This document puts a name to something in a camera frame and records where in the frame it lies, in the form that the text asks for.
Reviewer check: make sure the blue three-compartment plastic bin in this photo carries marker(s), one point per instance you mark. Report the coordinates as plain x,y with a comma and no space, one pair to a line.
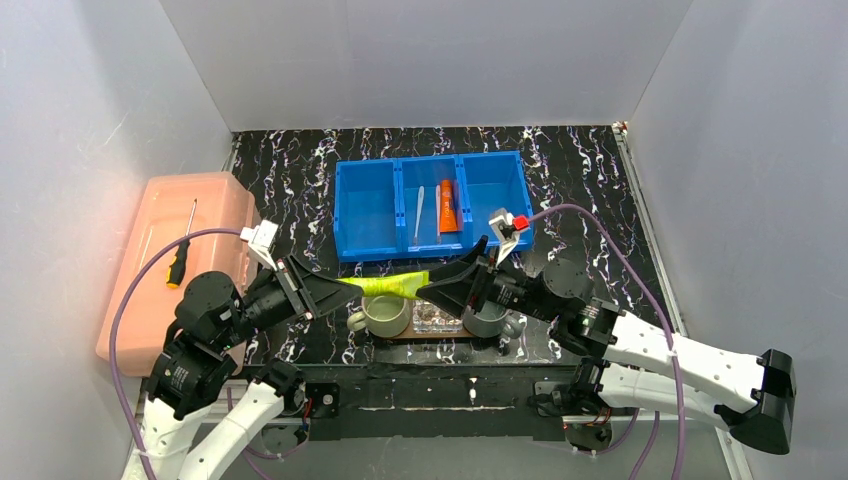
375,203

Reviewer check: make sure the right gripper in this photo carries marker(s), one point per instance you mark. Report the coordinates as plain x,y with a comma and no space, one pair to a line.
482,283

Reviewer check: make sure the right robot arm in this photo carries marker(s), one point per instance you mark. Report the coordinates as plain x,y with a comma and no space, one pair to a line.
626,361

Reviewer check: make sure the clear plastic holder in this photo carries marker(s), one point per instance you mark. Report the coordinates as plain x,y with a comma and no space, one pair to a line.
427,315

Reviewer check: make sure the grey ceramic mug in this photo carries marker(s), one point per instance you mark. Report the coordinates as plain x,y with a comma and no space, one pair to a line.
490,323

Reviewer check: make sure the light green ceramic mug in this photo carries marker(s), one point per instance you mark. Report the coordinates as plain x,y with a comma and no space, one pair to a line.
383,316

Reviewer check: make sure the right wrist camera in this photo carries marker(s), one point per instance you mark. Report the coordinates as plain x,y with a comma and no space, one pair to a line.
507,229

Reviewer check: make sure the yellow black screwdriver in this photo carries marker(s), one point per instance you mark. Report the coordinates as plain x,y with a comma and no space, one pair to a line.
177,269

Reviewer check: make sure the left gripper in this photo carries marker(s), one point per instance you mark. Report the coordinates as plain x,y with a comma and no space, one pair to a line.
294,287

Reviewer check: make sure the green toothpaste tube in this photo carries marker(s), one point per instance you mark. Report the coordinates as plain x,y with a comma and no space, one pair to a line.
404,285

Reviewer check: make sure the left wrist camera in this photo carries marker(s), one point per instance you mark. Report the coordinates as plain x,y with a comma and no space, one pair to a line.
260,241

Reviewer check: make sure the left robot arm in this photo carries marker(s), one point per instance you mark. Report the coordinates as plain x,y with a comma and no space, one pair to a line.
195,364

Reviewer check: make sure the oval wooden tray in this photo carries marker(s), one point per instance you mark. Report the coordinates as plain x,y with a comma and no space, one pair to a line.
408,332

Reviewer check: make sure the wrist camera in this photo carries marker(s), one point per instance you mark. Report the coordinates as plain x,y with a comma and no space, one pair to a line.
507,229
260,241

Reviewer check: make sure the orange toothpaste tube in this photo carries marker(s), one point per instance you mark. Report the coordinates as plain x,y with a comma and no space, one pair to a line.
449,222

